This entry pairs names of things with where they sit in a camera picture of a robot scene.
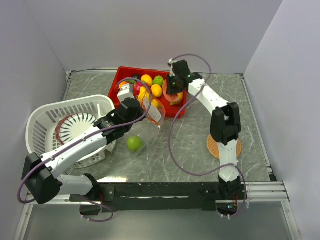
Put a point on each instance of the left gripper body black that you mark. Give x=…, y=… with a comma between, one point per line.
x=128, y=127

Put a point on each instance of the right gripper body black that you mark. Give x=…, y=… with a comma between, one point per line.
x=173, y=85

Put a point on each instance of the clear zip bag orange zipper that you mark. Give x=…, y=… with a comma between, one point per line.
x=150, y=126

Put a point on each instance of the green lime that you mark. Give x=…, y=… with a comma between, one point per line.
x=134, y=143

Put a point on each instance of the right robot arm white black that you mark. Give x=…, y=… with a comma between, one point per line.
x=225, y=124

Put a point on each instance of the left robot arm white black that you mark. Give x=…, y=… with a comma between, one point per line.
x=43, y=175

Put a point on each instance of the yellow banana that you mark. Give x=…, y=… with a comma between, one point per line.
x=178, y=100

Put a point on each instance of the green yellow guava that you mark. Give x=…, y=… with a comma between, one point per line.
x=158, y=80

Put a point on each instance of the pink dragon fruit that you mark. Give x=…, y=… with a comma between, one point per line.
x=136, y=88

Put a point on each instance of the yellow orange centre fruit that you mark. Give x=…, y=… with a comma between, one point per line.
x=156, y=90

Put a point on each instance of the red plastic tray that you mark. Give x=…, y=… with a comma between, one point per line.
x=126, y=72

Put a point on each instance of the yellow pear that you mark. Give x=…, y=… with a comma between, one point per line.
x=143, y=93

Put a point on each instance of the yellow fruit front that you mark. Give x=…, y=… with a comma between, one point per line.
x=155, y=103

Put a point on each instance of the green watermelon wedge back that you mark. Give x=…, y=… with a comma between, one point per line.
x=131, y=81

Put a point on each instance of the yellow orange mango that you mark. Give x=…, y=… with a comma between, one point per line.
x=122, y=84

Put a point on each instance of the yellow lemon back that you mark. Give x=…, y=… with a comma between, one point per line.
x=147, y=79

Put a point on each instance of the dark purple mangosteen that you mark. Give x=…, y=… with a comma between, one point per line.
x=136, y=76

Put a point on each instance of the white blue striped plate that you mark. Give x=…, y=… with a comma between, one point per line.
x=75, y=125

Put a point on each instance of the dark red plate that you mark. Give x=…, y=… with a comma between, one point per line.
x=57, y=130

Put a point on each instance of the round woven bamboo coaster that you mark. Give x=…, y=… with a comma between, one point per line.
x=212, y=146

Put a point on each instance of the white plastic basket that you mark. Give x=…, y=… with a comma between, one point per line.
x=40, y=131

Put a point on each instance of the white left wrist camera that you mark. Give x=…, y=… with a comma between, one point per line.
x=125, y=92

